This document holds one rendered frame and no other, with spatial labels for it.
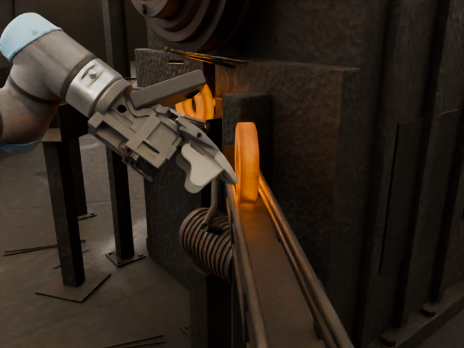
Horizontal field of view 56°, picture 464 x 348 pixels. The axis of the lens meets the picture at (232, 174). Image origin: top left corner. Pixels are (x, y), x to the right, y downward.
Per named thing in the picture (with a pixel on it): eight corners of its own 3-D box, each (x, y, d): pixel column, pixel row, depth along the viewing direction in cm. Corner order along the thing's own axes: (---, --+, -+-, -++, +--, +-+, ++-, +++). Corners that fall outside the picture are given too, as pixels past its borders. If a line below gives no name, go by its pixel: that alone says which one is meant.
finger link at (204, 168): (219, 208, 61) (165, 169, 60) (240, 176, 64) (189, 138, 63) (225, 204, 58) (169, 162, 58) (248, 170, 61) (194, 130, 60)
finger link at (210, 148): (207, 166, 63) (157, 129, 62) (213, 157, 63) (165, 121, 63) (215, 155, 58) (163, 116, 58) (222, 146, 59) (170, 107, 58)
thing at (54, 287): (58, 264, 184) (33, 92, 160) (113, 274, 177) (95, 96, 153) (23, 291, 165) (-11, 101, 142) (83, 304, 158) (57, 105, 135)
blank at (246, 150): (253, 211, 89) (236, 211, 89) (248, 140, 94) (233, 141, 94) (262, 191, 75) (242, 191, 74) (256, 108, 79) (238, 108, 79)
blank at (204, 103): (181, 77, 131) (172, 78, 129) (212, 76, 120) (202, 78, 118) (186, 128, 135) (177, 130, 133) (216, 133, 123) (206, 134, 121)
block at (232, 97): (251, 176, 121) (253, 89, 113) (271, 184, 115) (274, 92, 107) (220, 184, 115) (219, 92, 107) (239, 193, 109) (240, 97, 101)
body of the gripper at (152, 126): (154, 186, 63) (85, 135, 62) (188, 142, 67) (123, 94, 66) (162, 170, 56) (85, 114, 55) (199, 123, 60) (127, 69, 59)
